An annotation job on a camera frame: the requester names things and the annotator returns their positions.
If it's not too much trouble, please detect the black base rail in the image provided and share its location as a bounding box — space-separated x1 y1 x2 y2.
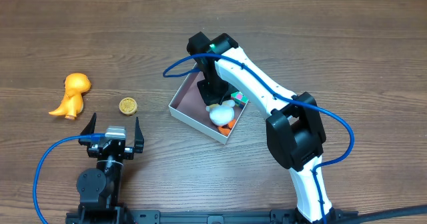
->
65 209 358 224

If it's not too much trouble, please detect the multicoloured puzzle cube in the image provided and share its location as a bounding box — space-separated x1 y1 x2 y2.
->
231 91 249 109

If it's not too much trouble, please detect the white box pink interior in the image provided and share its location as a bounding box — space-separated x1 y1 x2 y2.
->
169 73 247 144

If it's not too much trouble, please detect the black thick cable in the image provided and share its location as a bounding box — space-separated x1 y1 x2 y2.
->
346 204 427 224

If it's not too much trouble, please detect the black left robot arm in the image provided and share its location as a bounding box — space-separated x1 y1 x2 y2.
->
65 114 144 224

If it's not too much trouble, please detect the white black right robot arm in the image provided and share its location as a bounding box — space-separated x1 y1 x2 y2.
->
187 32 332 223

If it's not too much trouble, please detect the yellow round disc toy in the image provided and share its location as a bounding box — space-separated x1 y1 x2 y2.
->
119 97 137 115

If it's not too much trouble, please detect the white plush duck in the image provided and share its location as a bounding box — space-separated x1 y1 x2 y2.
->
205 99 237 137

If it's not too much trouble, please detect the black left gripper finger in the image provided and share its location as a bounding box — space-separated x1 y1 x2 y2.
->
81 113 97 135
134 117 145 153

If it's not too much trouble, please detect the orange toy dinosaur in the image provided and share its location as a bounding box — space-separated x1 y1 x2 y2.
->
49 73 91 120

